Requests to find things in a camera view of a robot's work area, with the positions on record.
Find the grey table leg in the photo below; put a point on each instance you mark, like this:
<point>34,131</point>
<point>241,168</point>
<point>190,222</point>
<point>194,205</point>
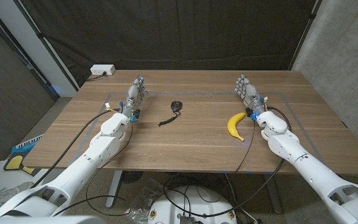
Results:
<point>273,196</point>

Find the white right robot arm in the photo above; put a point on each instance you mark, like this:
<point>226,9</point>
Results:
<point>309,174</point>

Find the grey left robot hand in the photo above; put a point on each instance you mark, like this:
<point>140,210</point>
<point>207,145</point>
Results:
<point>134,93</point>

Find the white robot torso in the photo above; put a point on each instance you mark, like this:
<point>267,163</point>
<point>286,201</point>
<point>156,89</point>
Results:
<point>42,221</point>

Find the grey sneaker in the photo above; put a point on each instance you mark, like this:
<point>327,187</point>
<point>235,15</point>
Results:
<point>14,192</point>

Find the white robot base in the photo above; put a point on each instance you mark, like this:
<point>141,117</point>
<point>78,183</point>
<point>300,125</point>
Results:
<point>194,205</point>

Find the clear plastic bag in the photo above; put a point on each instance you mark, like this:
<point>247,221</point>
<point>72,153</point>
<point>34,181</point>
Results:
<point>145,196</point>

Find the white power strip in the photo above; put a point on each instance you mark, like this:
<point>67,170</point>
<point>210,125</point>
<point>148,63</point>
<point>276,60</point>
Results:
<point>102,69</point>

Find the black backdrop pole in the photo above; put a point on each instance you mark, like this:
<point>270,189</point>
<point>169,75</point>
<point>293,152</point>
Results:
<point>304,34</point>
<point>47,43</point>

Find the blue white booklet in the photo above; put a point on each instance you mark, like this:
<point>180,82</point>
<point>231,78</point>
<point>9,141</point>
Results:
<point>26,145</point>

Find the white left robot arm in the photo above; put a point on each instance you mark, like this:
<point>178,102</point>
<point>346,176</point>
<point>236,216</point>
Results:
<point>82,165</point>

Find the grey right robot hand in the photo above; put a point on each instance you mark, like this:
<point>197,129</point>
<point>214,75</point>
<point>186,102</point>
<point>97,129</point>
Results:
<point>249,91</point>

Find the black backdrop curtain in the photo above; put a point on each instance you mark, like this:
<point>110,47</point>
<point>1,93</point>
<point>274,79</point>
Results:
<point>179,31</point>

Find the black round floor fan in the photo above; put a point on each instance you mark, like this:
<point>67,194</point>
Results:
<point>130,176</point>

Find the yellow banana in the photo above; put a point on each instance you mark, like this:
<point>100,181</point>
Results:
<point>232,124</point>

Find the grey electronics box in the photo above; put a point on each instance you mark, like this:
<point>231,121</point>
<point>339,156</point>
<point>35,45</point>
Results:
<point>186,219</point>

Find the white mat with yellow shape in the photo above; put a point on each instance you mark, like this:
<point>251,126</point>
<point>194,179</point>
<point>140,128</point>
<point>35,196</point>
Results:
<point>14,161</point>

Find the white table leg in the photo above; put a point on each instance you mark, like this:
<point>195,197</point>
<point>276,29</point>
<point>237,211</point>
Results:
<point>113,189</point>

